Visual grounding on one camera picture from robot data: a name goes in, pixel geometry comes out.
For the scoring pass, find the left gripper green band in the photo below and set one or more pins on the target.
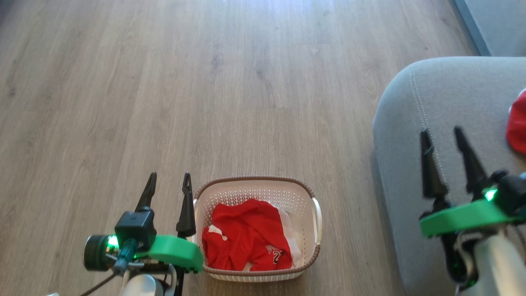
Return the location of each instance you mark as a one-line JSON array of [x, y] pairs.
[[172, 253]]

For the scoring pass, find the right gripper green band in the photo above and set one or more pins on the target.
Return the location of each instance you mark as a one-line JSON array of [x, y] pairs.
[[464, 216]]

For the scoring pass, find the red garment with white trim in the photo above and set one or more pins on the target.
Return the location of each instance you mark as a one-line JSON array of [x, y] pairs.
[[518, 127]]

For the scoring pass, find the red printed jersey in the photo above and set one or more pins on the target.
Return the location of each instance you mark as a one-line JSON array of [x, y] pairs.
[[246, 234]]

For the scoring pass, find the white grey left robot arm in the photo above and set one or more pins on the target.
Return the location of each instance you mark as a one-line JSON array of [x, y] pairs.
[[141, 285]]

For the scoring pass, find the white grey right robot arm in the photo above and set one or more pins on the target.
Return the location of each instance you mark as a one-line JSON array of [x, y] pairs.
[[497, 263]]

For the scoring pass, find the grey fabric sofa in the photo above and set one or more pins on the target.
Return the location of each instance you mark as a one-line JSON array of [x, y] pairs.
[[452, 107]]

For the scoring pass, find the white plastic laundry basket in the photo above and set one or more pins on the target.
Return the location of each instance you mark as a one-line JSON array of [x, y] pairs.
[[254, 187]]

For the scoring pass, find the grey baseboard strip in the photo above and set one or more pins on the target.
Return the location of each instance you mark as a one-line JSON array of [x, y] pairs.
[[472, 26]]

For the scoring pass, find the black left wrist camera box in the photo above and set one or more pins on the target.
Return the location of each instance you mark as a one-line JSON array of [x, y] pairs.
[[135, 228]]

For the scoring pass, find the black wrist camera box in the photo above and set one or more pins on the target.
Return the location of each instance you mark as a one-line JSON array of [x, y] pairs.
[[135, 228], [511, 193]]

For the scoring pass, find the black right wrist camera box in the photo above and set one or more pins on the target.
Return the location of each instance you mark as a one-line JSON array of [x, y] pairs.
[[511, 193]]

